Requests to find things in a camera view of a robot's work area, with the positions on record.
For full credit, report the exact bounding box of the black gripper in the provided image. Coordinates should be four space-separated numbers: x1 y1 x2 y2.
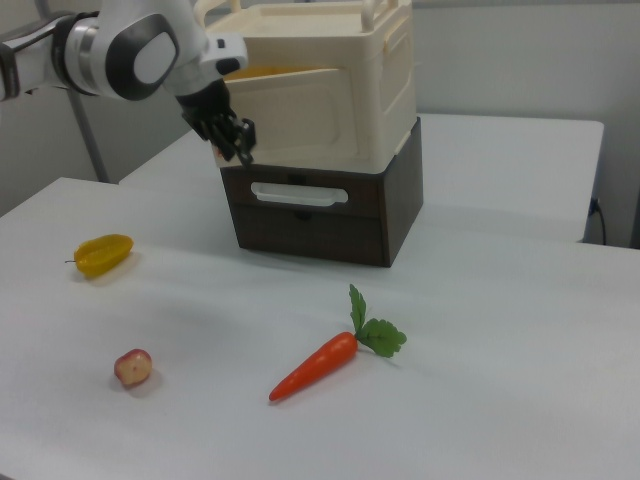
175 79 258 166

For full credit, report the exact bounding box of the cream cabinet door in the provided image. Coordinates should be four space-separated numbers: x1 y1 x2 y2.
213 66 372 169

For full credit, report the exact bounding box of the cream plastic cabinet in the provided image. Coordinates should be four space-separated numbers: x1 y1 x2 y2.
192 0 418 177

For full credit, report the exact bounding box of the grey metal pole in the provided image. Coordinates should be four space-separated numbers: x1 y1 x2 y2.
67 92 111 184

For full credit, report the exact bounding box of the dark brown wooden drawer box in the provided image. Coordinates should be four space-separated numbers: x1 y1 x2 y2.
219 116 425 269

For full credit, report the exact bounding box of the yellow toy starfruit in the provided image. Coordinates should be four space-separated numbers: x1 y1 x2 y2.
64 233 136 280

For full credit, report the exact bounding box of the orange toy carrot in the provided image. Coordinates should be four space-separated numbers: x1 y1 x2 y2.
268 283 409 403

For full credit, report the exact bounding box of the red toy apple slice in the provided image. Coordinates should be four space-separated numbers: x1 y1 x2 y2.
113 348 153 390

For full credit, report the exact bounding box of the white drawer handle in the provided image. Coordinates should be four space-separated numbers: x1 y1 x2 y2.
250 181 350 207

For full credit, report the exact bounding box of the black wall power cable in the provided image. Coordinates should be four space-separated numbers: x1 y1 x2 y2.
589 197 609 246

